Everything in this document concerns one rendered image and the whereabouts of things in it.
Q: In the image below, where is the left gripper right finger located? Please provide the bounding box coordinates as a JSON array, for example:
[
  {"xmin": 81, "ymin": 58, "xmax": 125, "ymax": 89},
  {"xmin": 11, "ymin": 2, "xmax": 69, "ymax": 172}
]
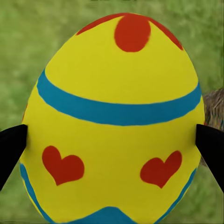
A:
[{"xmin": 196, "ymin": 124, "xmax": 224, "ymax": 193}]

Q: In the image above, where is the wicker basket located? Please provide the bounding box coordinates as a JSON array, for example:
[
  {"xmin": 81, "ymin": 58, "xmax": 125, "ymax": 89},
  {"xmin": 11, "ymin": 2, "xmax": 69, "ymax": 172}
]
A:
[{"xmin": 200, "ymin": 88, "xmax": 224, "ymax": 168}]

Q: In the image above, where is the easter egg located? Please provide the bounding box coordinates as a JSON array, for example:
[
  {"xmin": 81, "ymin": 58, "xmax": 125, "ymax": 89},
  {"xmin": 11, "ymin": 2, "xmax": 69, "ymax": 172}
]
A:
[{"xmin": 20, "ymin": 13, "xmax": 205, "ymax": 224}]

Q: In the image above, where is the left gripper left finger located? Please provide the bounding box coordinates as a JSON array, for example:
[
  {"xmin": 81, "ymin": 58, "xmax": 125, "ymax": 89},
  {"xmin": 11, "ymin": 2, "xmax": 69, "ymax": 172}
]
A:
[{"xmin": 0, "ymin": 124, "xmax": 27, "ymax": 192}]

